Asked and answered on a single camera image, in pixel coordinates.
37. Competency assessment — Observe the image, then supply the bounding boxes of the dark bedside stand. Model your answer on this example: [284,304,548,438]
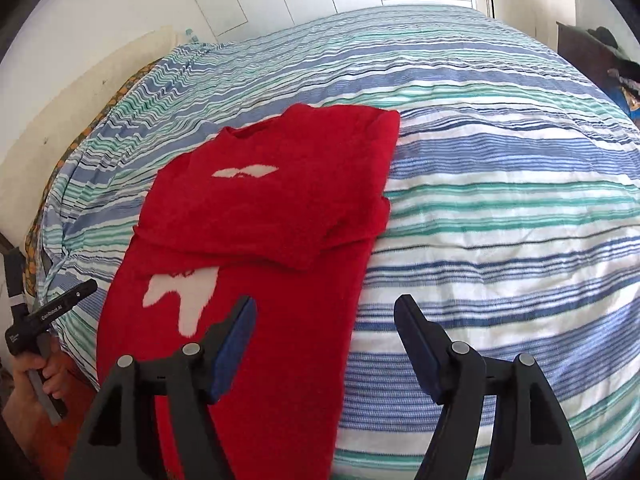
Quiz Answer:
[4,247,27,312]

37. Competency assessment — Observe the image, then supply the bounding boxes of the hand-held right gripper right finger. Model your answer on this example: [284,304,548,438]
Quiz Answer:
[393,295,588,480]

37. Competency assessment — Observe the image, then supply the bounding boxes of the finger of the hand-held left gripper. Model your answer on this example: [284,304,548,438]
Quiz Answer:
[60,279,99,312]

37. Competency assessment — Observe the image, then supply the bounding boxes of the orange patterned bed sheet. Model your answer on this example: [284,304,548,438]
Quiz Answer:
[25,57,166,296]

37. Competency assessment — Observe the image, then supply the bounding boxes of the red sweater with white bunny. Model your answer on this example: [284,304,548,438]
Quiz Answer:
[97,102,401,480]

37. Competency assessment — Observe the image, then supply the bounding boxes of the cream padded headboard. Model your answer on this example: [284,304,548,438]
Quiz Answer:
[0,27,183,246]

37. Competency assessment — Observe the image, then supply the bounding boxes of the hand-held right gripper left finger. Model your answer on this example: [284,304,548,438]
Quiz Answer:
[64,295,258,480]

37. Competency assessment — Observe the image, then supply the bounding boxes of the striped blue green duvet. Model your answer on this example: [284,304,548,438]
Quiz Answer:
[37,4,640,480]

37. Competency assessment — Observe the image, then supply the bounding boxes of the pile of mixed clothes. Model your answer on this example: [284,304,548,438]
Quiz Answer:
[587,26,640,116]

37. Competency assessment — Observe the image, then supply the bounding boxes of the dark wooden dresser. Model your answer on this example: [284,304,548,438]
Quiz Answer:
[556,21,626,106]

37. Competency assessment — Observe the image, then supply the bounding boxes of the person's left hand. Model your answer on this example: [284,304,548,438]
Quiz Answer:
[2,351,71,442]

